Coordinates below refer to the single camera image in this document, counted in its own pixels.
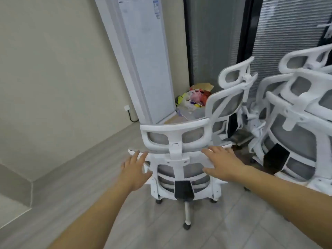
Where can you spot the person's left hand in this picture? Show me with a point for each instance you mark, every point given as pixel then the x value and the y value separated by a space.
pixel 135 173

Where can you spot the person's right hand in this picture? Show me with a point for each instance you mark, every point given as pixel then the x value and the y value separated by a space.
pixel 228 165

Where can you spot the white grey mesh office chair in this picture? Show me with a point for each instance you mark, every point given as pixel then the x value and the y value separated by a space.
pixel 179 150
pixel 298 137
pixel 232 76
pixel 295 62

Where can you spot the person's right forearm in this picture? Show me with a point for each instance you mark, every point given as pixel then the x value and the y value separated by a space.
pixel 290 199

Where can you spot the person's left forearm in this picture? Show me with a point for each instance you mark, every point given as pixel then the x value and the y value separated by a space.
pixel 98 220

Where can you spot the red plastic bag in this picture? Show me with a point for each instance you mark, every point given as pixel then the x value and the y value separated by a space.
pixel 206 95

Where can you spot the pink plastic bag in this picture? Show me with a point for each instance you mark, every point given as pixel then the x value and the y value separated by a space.
pixel 195 95

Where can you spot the yellow sports bib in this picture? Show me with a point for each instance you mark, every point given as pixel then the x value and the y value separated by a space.
pixel 181 99

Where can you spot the brown cardboard piece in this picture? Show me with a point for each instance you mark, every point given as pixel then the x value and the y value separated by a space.
pixel 205 87

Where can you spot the white standing air conditioner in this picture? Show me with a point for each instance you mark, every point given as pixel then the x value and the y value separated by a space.
pixel 145 49

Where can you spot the frosted glass panel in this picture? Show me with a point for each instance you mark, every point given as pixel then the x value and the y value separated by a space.
pixel 215 36

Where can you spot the grey venetian blinds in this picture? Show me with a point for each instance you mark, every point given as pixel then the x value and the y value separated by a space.
pixel 285 23

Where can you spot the white wall plug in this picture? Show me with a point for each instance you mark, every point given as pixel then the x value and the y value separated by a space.
pixel 126 108

